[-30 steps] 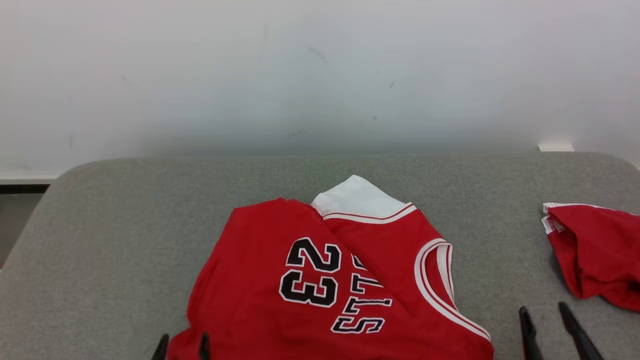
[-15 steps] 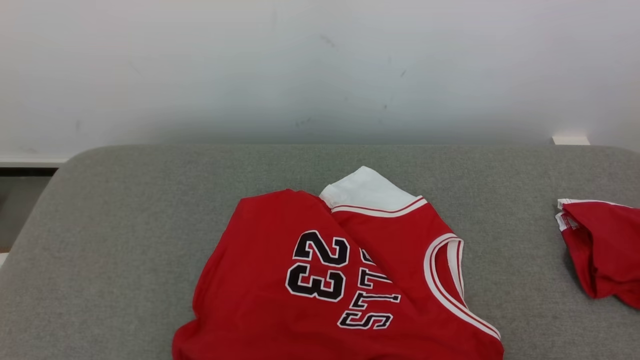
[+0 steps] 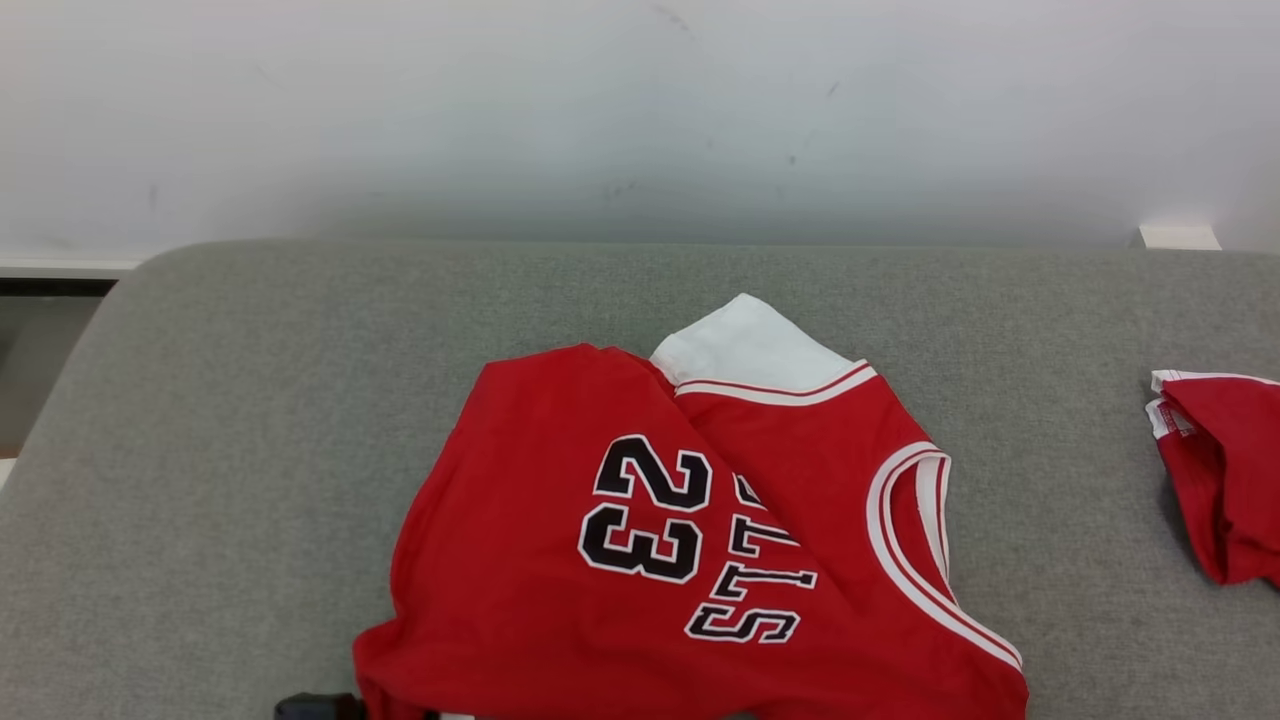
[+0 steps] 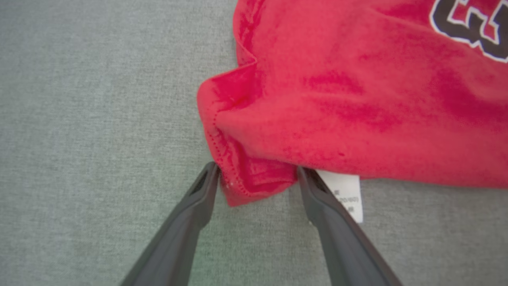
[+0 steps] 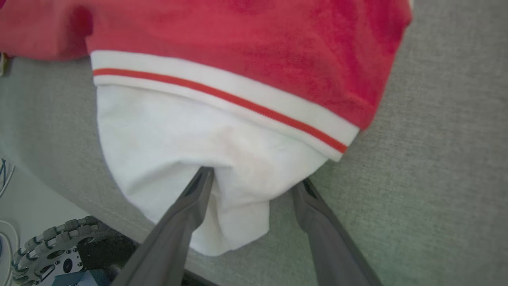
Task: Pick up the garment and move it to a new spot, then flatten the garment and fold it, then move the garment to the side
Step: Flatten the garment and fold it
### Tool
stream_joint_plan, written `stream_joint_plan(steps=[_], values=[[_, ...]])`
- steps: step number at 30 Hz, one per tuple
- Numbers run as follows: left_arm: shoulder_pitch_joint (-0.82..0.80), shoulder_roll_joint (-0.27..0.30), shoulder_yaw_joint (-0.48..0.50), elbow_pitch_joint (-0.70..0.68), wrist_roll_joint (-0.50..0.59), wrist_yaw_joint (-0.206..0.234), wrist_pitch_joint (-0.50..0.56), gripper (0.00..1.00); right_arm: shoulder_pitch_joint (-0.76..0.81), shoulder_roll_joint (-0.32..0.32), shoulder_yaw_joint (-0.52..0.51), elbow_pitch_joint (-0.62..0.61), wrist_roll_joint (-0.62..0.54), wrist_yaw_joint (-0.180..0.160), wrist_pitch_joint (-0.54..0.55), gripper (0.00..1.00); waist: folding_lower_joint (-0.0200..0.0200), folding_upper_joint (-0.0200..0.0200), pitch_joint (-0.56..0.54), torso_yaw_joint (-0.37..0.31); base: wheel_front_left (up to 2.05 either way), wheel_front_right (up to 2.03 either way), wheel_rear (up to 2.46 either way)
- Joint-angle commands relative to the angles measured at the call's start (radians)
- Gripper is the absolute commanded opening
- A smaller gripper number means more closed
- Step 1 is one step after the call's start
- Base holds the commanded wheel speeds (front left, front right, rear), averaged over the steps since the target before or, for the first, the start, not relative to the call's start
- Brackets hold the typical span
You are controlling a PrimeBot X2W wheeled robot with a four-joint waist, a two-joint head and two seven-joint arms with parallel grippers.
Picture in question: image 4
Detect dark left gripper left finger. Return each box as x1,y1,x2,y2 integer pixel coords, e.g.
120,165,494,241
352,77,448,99
121,161,221,286

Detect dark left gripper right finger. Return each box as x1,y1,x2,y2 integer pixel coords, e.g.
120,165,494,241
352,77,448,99
297,166,404,286

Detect red garment with white stripes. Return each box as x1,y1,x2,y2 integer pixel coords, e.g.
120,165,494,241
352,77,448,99
196,0,508,224

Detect grey fabric sofa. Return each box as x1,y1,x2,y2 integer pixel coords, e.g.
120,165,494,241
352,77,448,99
0,0,508,286

